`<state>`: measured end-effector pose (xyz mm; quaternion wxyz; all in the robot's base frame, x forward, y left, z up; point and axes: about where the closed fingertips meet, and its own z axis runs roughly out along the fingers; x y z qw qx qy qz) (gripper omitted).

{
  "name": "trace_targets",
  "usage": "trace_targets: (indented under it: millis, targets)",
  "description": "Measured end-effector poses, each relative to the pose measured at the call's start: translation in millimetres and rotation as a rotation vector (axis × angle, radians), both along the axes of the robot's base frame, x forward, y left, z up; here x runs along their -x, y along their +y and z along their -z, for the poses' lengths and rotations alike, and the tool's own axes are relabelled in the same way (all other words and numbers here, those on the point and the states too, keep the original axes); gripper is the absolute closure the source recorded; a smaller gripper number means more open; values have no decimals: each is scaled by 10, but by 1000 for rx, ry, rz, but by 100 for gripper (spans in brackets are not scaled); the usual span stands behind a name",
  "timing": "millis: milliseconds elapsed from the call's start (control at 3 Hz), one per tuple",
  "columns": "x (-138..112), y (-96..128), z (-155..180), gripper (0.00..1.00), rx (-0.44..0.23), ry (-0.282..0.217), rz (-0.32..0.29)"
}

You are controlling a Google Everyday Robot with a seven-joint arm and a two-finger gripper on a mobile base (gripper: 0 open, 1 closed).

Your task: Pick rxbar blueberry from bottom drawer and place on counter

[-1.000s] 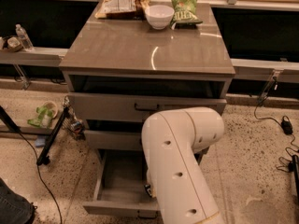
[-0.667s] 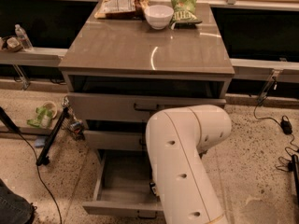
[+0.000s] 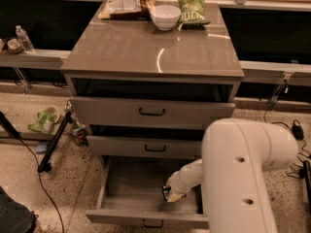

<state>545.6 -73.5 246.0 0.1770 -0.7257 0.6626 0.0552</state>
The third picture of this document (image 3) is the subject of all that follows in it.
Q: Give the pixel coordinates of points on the green chip bag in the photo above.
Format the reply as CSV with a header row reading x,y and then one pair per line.
x,y
192,14

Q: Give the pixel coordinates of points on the grey drawer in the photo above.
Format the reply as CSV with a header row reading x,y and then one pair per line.
x,y
145,147
148,113
131,194

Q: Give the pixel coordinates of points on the small bowl on ledge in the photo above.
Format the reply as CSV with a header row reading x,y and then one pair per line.
x,y
12,46

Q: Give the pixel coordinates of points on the grey drawer cabinet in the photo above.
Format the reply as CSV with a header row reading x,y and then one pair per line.
x,y
132,59

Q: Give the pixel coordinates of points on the grey bottom drawer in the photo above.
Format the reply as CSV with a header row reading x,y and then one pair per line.
x,y
131,194

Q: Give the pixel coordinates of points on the grey top drawer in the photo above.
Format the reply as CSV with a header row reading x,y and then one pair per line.
x,y
148,113

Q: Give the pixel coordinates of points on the small can on floor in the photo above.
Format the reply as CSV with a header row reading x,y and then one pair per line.
x,y
80,132

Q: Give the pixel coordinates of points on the white bowl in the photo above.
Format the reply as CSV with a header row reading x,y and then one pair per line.
x,y
165,17

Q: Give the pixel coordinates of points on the grey middle drawer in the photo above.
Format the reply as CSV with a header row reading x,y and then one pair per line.
x,y
145,147

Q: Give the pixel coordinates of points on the blue rxbar snack bar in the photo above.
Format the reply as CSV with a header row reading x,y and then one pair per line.
x,y
165,192

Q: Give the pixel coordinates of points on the black tripod leg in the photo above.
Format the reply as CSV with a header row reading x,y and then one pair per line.
x,y
45,165

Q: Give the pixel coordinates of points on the clear water bottle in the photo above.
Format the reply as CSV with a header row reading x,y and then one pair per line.
x,y
24,39

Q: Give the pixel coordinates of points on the green white cloth bundle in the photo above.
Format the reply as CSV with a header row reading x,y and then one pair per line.
x,y
46,120

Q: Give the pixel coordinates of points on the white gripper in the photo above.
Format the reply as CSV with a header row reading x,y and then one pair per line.
x,y
175,183

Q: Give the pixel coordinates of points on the brown chip bag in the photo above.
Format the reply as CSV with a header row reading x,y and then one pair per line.
x,y
127,9

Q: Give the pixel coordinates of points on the black power adapter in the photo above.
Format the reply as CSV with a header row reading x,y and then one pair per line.
x,y
297,130

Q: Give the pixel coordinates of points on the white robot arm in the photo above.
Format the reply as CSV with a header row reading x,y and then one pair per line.
x,y
234,155

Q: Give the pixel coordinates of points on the person leg in jeans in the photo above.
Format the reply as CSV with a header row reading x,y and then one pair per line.
x,y
14,217

